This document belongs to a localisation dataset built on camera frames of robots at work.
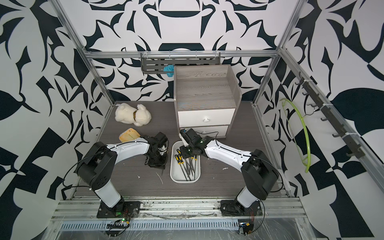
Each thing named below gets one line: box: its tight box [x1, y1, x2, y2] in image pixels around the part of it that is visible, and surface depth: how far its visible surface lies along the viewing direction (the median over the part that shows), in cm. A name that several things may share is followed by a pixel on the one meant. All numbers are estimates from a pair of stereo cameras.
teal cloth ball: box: [163, 64, 174, 78], surface depth 93 cm
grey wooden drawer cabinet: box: [173, 64, 243, 139], surface depth 83 cm
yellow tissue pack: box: [119, 127, 141, 143], surface depth 98 cm
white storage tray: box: [170, 141, 201, 184], surface depth 89 cm
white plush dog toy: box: [115, 103, 152, 127], surface depth 104 cm
